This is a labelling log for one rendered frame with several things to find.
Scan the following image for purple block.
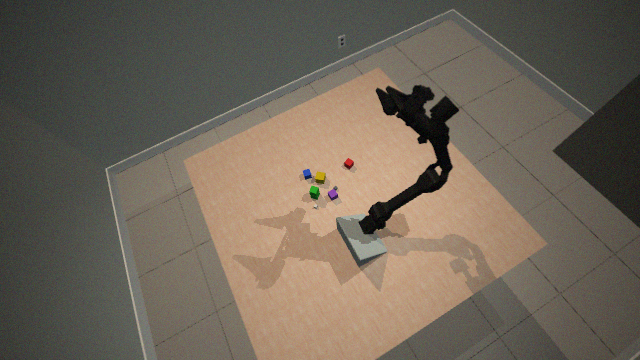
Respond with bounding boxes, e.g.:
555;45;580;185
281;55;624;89
328;189;338;201

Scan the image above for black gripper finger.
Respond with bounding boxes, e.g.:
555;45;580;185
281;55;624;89
386;86;416;112
376;88;393;111

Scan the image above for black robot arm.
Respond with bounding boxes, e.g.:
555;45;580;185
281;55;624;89
358;85;459;234

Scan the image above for yellow block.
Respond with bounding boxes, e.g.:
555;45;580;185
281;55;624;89
315;172;326;184

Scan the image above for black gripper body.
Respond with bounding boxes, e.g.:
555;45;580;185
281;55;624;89
383;94;426;129

